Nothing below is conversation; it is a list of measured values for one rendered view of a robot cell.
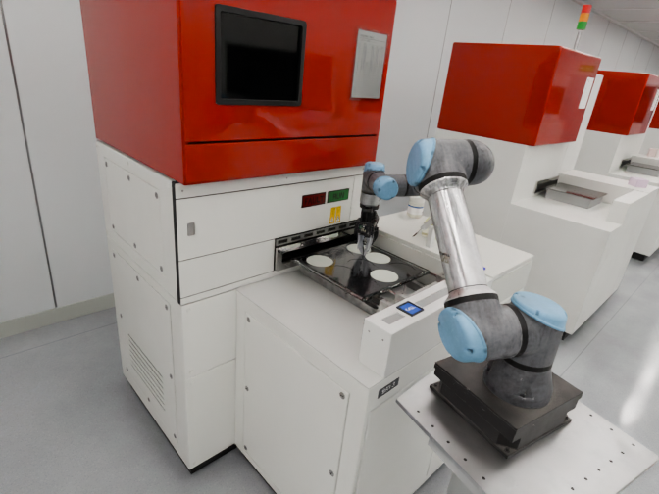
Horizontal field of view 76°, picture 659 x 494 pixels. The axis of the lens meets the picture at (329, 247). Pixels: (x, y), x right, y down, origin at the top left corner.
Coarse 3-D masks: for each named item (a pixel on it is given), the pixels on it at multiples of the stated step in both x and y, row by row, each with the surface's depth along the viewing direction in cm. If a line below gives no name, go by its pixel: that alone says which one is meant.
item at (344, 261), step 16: (304, 256) 158; (336, 256) 162; (352, 256) 163; (336, 272) 148; (352, 272) 149; (368, 272) 150; (400, 272) 153; (416, 272) 154; (352, 288) 138; (368, 288) 140
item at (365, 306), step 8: (304, 272) 161; (312, 272) 157; (320, 280) 155; (328, 288) 153; (336, 288) 149; (344, 296) 147; (352, 296) 144; (360, 304) 142; (368, 304) 140; (368, 312) 140; (376, 312) 137
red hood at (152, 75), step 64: (128, 0) 116; (192, 0) 100; (256, 0) 111; (320, 0) 125; (384, 0) 142; (128, 64) 125; (192, 64) 105; (256, 64) 118; (320, 64) 132; (384, 64) 152; (128, 128) 136; (192, 128) 111; (256, 128) 125; (320, 128) 142
